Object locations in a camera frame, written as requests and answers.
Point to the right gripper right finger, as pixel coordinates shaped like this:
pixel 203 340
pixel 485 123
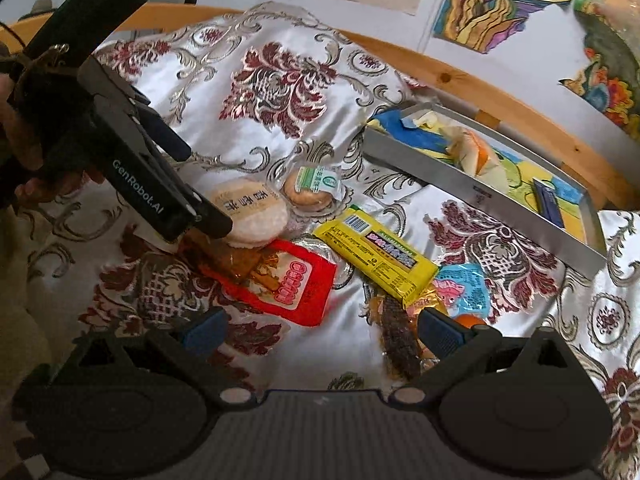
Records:
pixel 461 351

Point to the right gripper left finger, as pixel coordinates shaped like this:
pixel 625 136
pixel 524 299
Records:
pixel 184 351

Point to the small orange fruit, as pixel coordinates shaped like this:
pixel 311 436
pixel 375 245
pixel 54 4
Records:
pixel 469 320

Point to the dark dried snack packet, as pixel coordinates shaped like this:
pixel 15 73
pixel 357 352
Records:
pixel 399 341

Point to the yellow snack bar packet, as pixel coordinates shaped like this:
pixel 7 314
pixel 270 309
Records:
pixel 379 254

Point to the red clear snack packet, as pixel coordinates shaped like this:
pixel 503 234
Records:
pixel 281 279

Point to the round rice cracker packet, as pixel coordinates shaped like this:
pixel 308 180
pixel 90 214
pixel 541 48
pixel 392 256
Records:
pixel 258 213

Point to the blue white biscuit box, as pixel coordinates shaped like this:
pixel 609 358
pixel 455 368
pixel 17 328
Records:
pixel 547 204

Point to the round biscuit green label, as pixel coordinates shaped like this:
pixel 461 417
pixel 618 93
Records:
pixel 312 188

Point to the orange white bread packet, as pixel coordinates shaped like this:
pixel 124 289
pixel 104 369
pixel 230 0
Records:
pixel 472 154

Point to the gold candy packet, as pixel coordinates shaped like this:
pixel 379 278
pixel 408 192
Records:
pixel 428 299

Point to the person left hand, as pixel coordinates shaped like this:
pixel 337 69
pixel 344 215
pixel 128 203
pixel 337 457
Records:
pixel 21 149

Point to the light blue snack packet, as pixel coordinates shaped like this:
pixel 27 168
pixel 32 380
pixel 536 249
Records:
pixel 462 290

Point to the floral satin sofa cover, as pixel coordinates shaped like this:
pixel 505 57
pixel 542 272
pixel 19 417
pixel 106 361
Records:
pixel 253 94

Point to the grey tray with drawing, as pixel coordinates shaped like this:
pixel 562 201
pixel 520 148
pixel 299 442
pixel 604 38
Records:
pixel 494 174

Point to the torn flower drawing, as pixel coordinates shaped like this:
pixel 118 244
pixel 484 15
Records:
pixel 610 80

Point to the wooden sofa frame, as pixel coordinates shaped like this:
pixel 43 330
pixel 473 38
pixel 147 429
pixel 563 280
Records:
pixel 605 185

